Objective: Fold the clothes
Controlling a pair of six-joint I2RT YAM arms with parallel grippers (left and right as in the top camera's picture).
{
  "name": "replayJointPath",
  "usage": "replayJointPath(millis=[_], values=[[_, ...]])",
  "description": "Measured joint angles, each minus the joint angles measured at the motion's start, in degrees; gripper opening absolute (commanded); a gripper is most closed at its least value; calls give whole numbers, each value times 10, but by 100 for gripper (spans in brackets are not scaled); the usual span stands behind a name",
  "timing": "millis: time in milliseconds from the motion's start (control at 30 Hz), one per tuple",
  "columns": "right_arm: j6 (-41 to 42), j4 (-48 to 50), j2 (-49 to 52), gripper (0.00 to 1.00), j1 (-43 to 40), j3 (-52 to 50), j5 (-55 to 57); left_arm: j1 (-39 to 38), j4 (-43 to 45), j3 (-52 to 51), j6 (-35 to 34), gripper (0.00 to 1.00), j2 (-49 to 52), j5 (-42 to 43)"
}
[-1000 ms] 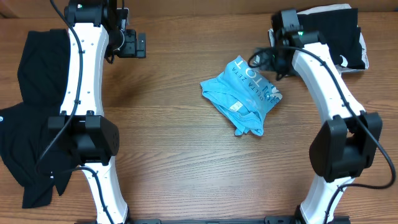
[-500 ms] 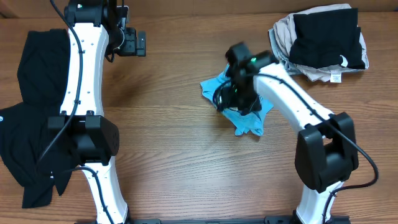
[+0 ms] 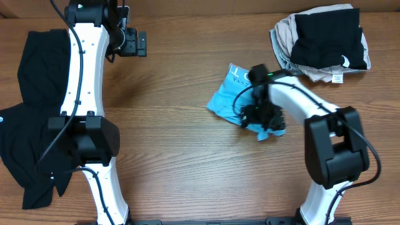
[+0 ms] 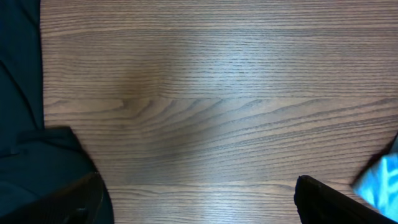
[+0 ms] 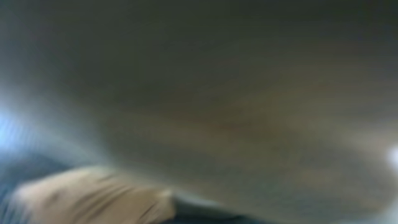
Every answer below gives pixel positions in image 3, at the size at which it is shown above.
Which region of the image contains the light blue t-shirt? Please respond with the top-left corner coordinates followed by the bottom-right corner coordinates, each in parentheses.
top-left (206, 62), bottom-right (287, 142)

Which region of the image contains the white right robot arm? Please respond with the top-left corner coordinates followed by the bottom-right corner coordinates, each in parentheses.
top-left (239, 64), bottom-right (369, 224)

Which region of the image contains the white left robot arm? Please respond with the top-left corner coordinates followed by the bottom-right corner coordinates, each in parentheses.
top-left (45, 0), bottom-right (147, 224)

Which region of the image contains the grey folded garment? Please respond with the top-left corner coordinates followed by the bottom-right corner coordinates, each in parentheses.
top-left (270, 29), bottom-right (303, 76)

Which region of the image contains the beige folded garment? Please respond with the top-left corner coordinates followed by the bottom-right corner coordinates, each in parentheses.
top-left (274, 4), bottom-right (371, 83)

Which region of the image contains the black folded garment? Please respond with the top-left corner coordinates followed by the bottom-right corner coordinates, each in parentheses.
top-left (291, 9), bottom-right (367, 70)

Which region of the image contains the black garment on left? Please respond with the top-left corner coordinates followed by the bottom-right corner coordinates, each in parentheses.
top-left (1, 29), bottom-right (76, 209)

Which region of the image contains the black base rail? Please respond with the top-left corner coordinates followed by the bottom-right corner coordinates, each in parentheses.
top-left (74, 215), bottom-right (353, 225)

